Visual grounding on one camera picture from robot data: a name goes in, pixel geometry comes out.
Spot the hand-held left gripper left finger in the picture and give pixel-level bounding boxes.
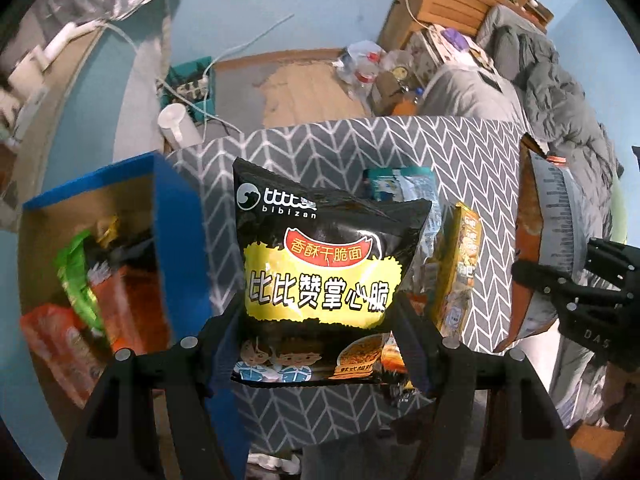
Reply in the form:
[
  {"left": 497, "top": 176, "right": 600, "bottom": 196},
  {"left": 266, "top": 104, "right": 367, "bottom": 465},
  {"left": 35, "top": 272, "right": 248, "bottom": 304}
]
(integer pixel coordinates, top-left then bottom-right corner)
[{"left": 57, "top": 305, "right": 246, "bottom": 480}]

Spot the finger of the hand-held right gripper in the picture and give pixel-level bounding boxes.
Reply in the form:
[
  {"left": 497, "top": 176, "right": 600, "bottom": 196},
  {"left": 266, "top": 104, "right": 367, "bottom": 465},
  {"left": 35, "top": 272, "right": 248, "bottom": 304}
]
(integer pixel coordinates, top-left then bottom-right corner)
[
  {"left": 511, "top": 259, "right": 626, "bottom": 311},
  {"left": 586, "top": 237, "right": 640, "bottom": 286}
]

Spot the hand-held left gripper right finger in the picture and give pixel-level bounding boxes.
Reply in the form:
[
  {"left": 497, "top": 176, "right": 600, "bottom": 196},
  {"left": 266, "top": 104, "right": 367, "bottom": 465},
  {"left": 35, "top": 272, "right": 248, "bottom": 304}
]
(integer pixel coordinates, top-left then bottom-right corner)
[{"left": 392, "top": 297, "right": 583, "bottom": 480}]

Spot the orange and white chip bag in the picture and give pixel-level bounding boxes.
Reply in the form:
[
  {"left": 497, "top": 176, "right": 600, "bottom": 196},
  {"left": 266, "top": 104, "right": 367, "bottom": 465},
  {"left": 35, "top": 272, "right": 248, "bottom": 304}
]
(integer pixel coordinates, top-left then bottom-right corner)
[{"left": 492, "top": 135, "right": 596, "bottom": 353}]

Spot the red-orange snack packet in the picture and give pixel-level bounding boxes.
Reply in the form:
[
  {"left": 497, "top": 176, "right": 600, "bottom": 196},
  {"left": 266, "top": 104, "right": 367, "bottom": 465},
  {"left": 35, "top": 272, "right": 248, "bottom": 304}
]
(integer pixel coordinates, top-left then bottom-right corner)
[{"left": 92, "top": 265, "right": 173, "bottom": 356}]

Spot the black noodle snack packet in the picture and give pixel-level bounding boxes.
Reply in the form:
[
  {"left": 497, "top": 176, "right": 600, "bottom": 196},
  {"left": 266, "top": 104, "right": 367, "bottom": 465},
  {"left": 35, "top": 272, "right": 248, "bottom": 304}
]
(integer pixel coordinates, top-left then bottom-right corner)
[{"left": 231, "top": 156, "right": 433, "bottom": 386}]

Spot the green snack packet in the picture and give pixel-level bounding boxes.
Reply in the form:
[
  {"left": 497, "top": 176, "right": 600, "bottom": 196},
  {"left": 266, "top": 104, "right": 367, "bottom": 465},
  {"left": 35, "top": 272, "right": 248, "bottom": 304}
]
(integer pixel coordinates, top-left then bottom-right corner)
[{"left": 54, "top": 230, "right": 108, "bottom": 336}]

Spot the red noodle packet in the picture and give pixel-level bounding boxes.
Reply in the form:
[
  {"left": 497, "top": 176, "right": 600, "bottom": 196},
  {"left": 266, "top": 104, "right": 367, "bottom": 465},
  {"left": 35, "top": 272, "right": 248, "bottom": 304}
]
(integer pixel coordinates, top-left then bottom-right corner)
[{"left": 20, "top": 304, "right": 103, "bottom": 408}]

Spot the yellow black snack packet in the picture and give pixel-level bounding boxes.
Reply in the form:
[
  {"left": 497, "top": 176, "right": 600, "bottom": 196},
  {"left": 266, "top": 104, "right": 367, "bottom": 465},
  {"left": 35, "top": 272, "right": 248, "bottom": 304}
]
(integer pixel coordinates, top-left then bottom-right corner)
[{"left": 97, "top": 215, "right": 151, "bottom": 261}]

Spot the patterned cardboard storage box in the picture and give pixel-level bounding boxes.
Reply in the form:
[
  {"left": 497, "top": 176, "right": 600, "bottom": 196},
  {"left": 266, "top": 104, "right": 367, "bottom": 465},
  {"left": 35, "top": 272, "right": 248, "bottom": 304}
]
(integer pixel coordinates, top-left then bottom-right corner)
[{"left": 17, "top": 152, "right": 251, "bottom": 480}]

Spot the person's right hand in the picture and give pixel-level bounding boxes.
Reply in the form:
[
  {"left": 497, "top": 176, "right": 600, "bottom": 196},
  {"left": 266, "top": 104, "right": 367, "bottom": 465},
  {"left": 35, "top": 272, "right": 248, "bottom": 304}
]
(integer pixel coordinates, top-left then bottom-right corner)
[{"left": 600, "top": 360, "right": 640, "bottom": 431}]

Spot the tall yellow snack packet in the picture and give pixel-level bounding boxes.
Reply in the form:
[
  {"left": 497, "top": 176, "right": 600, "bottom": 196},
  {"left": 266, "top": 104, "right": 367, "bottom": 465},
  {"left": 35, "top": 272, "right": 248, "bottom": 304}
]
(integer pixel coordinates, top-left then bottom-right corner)
[{"left": 430, "top": 202, "right": 483, "bottom": 338}]

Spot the grey duvet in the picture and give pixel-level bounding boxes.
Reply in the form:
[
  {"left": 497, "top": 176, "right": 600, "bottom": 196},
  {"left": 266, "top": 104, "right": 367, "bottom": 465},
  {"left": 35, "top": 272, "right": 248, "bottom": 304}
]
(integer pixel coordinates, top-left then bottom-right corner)
[{"left": 492, "top": 25, "right": 621, "bottom": 246}]

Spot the teal snack packet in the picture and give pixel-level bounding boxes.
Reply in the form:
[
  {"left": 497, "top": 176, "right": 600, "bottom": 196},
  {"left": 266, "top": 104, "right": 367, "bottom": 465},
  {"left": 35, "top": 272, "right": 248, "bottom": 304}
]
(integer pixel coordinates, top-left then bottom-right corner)
[{"left": 362, "top": 166, "right": 442, "bottom": 266}]

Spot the grey bed sheet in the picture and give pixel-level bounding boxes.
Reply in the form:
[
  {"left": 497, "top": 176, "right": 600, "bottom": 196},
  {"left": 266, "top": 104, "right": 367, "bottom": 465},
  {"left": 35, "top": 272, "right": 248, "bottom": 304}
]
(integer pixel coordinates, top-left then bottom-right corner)
[{"left": 415, "top": 65, "right": 531, "bottom": 131}]

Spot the white kettle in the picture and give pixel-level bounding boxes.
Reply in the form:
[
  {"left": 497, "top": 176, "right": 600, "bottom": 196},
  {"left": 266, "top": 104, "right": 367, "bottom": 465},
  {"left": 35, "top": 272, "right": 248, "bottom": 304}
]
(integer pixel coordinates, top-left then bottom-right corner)
[{"left": 157, "top": 104, "right": 203, "bottom": 148}]

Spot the small brown cardboard box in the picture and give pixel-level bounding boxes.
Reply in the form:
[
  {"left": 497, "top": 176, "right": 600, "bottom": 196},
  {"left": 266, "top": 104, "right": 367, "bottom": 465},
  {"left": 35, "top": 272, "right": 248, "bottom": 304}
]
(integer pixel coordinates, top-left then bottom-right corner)
[{"left": 372, "top": 72, "right": 401, "bottom": 113}]

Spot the teal plastic basket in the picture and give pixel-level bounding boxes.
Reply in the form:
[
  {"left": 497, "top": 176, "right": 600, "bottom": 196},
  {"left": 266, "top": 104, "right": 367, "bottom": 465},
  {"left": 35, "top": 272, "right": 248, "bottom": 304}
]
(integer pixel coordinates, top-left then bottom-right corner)
[{"left": 165, "top": 57, "right": 218, "bottom": 123}]

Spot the white storage box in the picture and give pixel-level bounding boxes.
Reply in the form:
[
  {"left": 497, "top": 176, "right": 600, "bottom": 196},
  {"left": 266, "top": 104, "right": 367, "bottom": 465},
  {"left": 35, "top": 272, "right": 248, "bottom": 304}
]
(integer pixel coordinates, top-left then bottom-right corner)
[{"left": 410, "top": 25, "right": 476, "bottom": 66}]

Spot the grey pillow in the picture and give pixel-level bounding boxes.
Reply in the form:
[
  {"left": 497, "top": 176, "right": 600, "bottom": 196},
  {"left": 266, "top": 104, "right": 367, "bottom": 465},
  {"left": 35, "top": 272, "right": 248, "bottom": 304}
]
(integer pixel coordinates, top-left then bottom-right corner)
[{"left": 475, "top": 5, "right": 546, "bottom": 51}]

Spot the clear plastic bottle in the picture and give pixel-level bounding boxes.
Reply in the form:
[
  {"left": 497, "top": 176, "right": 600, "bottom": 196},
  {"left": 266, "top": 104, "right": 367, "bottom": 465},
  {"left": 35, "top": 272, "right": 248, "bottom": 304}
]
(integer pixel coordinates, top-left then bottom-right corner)
[{"left": 355, "top": 67, "right": 378, "bottom": 101}]

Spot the power strip with plugs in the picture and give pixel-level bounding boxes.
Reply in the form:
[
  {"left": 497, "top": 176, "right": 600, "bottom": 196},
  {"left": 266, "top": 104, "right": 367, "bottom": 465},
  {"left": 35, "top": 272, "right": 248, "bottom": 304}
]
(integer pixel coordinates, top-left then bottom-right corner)
[{"left": 175, "top": 77, "right": 208, "bottom": 98}]

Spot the wooden sill board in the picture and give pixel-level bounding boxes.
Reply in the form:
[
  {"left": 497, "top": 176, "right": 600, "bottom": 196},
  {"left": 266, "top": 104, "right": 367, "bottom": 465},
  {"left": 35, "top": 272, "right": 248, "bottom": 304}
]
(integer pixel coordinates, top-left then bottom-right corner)
[{"left": 0, "top": 25, "right": 108, "bottom": 231}]

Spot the clear plastic bag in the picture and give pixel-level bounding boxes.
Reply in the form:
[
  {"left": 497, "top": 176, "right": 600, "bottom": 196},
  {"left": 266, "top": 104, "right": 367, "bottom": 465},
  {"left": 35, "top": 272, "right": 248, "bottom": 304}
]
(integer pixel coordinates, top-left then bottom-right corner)
[{"left": 340, "top": 40, "right": 386, "bottom": 83}]

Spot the wooden headboard shelf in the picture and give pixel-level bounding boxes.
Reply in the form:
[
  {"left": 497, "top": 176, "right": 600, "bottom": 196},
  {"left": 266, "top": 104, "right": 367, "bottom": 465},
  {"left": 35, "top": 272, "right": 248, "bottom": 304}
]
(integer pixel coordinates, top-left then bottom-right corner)
[{"left": 377, "top": 0, "right": 556, "bottom": 53}]

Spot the white mug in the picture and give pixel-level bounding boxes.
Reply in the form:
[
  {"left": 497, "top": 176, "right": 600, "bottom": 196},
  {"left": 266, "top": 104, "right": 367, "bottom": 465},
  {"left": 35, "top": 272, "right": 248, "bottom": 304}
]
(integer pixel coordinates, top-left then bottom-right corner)
[{"left": 7, "top": 45, "right": 48, "bottom": 96}]

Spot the white hair dryer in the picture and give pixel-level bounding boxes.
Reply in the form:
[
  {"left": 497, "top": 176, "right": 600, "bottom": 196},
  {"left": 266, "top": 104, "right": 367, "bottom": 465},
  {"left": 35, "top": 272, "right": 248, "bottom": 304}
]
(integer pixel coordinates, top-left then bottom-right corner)
[{"left": 42, "top": 20, "right": 108, "bottom": 68}]

